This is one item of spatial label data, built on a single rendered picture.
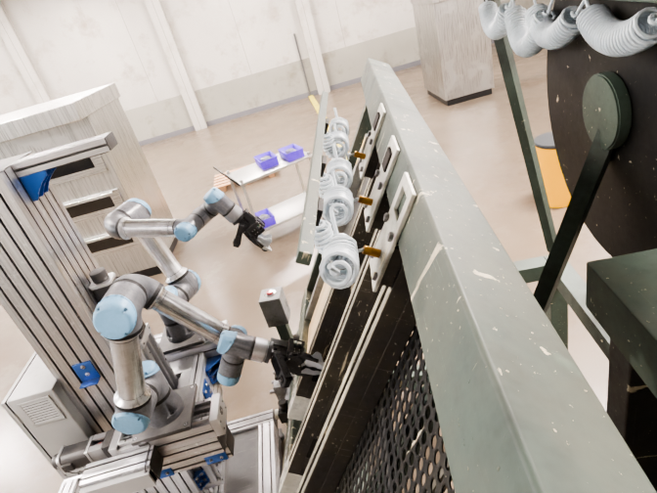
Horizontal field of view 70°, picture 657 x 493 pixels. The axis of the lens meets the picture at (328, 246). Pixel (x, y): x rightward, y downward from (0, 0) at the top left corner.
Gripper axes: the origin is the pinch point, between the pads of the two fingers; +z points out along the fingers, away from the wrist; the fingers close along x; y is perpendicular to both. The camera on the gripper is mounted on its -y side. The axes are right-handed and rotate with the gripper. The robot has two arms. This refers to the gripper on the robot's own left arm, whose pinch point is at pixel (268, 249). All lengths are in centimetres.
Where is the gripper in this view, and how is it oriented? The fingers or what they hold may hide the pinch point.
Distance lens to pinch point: 205.3
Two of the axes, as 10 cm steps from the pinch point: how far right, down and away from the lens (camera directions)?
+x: -1.1, -4.6, 8.8
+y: 7.3, -6.4, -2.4
